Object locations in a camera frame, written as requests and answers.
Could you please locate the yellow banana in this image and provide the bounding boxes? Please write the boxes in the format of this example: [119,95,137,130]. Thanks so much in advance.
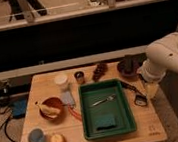
[35,102,60,117]

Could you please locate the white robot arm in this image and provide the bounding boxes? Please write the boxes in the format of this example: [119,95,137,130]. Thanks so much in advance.
[137,32,178,98]

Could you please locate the grey blue cloth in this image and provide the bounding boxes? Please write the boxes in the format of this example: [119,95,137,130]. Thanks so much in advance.
[60,91,76,108]

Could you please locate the green plastic tray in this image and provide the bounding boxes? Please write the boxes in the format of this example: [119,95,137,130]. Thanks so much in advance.
[78,79,137,141]

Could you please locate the blue box on floor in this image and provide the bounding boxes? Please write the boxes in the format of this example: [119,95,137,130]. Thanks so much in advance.
[11,99,28,119]

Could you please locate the black floor cables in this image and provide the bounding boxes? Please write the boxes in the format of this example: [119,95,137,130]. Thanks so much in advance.
[0,81,21,142]

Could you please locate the black handled peeler tool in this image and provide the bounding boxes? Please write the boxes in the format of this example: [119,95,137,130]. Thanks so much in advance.
[121,81,148,107]

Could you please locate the blue plastic cup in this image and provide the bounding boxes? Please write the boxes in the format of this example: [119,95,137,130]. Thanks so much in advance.
[27,128,46,142]

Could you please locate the silver metal fork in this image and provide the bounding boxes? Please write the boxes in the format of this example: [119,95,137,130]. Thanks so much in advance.
[90,95,116,107]

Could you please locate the person legs in background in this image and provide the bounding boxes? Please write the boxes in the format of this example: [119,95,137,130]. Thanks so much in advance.
[7,0,47,20]

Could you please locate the blue sponge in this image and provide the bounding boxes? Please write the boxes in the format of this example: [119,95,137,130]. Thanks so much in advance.
[95,114,116,131]

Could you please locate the red handled utensil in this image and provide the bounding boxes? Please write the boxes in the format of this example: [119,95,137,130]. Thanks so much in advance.
[68,105,82,121]

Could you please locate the white plastic cup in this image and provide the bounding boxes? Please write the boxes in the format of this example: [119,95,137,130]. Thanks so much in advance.
[54,74,69,91]

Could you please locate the bunch of dark grapes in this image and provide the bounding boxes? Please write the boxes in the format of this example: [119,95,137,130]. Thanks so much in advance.
[92,62,108,82]

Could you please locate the red bowl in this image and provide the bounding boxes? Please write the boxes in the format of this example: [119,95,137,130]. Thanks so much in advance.
[37,97,64,121]

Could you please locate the small metal cup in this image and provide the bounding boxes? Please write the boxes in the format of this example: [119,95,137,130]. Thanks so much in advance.
[74,71,85,84]

